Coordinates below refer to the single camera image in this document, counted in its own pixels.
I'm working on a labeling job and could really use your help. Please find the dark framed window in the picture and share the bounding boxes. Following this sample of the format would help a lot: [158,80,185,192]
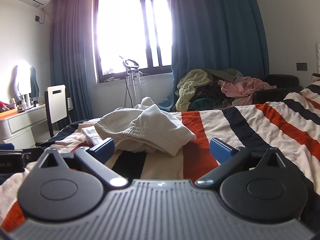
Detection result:
[94,0,173,84]

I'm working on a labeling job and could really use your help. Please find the black armchair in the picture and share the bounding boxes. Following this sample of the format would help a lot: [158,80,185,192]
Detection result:
[252,74,303,105]

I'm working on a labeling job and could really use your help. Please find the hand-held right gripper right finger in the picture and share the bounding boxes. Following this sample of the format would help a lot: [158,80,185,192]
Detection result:
[195,137,288,188]

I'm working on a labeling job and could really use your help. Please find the white vanity desk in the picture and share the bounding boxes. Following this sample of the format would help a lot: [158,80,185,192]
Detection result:
[0,104,48,148]

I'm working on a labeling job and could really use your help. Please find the lit vanity mirror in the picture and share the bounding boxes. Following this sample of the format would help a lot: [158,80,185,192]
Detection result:
[14,59,32,103]

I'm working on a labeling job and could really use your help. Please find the dark green cloth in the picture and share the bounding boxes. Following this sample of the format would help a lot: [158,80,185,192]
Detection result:
[30,66,41,98]

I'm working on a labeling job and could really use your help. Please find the cosmetic bottles group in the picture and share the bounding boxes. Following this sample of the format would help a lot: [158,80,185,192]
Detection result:
[9,97,38,111]

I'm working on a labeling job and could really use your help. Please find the cream folded cloth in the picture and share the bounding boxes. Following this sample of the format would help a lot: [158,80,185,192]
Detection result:
[80,126,101,146]

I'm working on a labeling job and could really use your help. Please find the blue curtain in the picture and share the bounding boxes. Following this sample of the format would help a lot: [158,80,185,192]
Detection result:
[162,0,271,112]
[50,0,97,123]

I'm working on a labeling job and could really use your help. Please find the garment steamer stand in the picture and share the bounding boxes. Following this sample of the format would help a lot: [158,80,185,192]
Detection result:
[118,55,153,108]

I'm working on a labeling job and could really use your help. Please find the black-legged white desk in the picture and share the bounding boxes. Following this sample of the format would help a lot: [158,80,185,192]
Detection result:
[44,84,70,138]

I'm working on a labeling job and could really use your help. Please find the white pants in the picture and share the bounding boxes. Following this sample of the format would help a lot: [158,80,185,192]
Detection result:
[94,96,197,157]

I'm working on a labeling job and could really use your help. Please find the grey garment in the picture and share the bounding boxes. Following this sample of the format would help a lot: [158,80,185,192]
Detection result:
[204,67,243,81]

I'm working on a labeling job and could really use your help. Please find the yellow fluffy blanket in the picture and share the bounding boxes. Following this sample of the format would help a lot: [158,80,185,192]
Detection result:
[175,69,212,112]

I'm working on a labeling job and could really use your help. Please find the pink garment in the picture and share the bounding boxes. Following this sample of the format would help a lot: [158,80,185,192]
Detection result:
[217,76,277,106]

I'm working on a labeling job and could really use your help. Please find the dark clothes pile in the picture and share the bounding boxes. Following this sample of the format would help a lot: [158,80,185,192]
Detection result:
[188,85,234,110]

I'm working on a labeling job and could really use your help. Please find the striped blanket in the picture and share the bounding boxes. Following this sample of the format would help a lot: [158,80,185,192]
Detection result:
[0,80,320,233]

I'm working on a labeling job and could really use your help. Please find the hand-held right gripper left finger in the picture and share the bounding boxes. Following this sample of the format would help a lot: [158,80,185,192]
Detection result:
[34,137,128,188]

